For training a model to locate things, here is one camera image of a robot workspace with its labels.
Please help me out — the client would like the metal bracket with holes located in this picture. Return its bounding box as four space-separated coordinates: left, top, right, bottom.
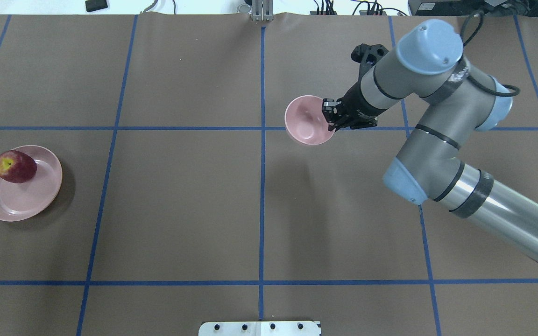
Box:
198 321 322 336

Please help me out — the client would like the brown paper table cover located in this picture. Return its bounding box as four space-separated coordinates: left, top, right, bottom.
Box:
0 13 538 336

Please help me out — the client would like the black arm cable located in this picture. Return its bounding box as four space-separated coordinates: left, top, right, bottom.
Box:
460 10 521 98

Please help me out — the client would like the pink plate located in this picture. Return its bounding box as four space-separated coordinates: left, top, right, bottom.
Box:
0 145 63 223

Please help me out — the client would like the small black box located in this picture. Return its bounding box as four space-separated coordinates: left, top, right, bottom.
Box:
84 0 108 13

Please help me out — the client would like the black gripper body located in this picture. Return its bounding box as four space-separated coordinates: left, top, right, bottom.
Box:
321 82 385 132

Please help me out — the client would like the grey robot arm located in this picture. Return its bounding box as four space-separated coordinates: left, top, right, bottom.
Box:
320 19 538 262

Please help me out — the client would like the pink bowl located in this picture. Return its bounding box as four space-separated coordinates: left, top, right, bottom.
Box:
284 95 335 146

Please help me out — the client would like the red apple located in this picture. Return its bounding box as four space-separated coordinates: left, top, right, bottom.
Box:
0 150 38 184

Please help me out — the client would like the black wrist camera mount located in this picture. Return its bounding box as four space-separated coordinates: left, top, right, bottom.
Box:
350 44 389 79

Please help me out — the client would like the aluminium camera post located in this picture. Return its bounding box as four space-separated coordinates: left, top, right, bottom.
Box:
245 0 275 21

